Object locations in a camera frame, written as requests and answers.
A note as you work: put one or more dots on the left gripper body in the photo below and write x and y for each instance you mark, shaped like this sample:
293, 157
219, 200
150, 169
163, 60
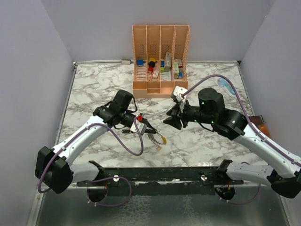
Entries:
127, 117

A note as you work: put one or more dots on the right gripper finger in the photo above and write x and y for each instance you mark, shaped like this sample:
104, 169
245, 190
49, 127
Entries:
173, 121
175, 110

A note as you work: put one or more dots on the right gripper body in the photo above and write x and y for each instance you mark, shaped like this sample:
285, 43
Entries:
188, 113

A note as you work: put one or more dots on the metal keyring with yellow grip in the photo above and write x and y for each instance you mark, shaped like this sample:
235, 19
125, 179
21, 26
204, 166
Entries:
157, 139

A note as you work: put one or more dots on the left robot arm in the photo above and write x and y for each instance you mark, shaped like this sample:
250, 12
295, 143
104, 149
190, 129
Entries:
55, 166

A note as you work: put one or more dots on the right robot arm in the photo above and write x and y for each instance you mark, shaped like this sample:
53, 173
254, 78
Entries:
283, 170

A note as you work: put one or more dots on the black key tag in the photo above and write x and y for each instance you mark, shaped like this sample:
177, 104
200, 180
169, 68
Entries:
126, 131

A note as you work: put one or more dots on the blue cap bottle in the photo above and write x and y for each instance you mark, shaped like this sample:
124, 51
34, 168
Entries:
180, 75

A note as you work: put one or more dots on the tall grey box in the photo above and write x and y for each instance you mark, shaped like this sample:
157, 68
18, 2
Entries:
167, 62

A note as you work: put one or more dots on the white red box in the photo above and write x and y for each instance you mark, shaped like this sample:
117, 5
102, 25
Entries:
177, 66

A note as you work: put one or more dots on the blue toothbrush package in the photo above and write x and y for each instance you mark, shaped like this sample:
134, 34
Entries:
226, 87

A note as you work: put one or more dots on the yellow block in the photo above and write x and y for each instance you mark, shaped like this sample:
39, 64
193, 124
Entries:
152, 60

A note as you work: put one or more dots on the blue block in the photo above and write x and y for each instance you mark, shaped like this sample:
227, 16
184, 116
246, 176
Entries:
140, 62

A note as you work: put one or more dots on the peach desk organizer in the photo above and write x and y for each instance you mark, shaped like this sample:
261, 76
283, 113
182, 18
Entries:
154, 41

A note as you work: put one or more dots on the paperback book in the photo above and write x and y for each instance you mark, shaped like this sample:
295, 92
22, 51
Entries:
258, 121

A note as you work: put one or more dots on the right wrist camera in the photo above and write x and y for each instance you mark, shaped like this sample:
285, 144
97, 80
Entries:
178, 94

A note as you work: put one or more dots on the white adapter at wall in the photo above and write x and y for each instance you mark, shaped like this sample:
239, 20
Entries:
126, 61

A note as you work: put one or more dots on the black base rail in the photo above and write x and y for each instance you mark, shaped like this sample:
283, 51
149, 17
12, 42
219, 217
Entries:
153, 181

